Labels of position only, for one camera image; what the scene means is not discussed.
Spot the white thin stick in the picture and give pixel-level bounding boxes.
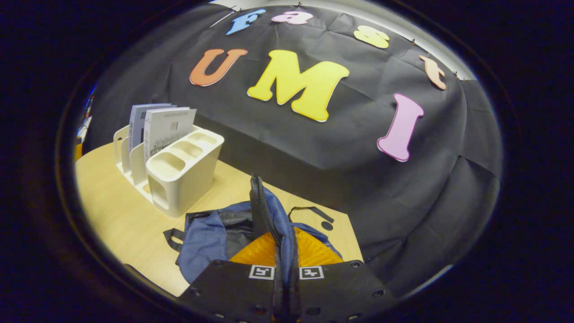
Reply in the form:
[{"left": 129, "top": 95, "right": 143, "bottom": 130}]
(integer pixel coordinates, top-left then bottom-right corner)
[{"left": 210, "top": 5, "right": 237, "bottom": 27}]

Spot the colourful screen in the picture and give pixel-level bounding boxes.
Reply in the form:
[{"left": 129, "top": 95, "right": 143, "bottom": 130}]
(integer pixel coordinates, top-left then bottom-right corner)
[{"left": 78, "top": 87, "right": 95, "bottom": 142}]

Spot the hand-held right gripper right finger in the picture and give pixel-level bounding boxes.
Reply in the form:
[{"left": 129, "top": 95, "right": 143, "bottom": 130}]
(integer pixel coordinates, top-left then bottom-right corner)
[{"left": 291, "top": 227, "right": 397, "bottom": 323}]

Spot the white book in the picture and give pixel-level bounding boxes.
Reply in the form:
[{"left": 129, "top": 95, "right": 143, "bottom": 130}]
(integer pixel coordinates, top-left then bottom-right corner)
[{"left": 143, "top": 107, "right": 197, "bottom": 163}]

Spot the cream plastic bookshelf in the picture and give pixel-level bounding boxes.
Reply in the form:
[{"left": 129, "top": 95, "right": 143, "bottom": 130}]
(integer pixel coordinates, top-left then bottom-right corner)
[{"left": 113, "top": 125, "right": 225, "bottom": 218}]

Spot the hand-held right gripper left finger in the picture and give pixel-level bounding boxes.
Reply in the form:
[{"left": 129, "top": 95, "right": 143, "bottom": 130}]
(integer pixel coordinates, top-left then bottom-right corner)
[{"left": 177, "top": 231, "right": 282, "bottom": 323}]

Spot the grey book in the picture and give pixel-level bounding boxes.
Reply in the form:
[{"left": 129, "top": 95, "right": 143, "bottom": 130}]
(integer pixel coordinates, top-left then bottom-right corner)
[{"left": 129, "top": 103, "right": 178, "bottom": 153}]

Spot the blue schoolbag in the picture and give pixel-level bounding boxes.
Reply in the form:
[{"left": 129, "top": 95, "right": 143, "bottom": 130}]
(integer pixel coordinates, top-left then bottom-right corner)
[{"left": 164, "top": 174, "right": 344, "bottom": 323}]

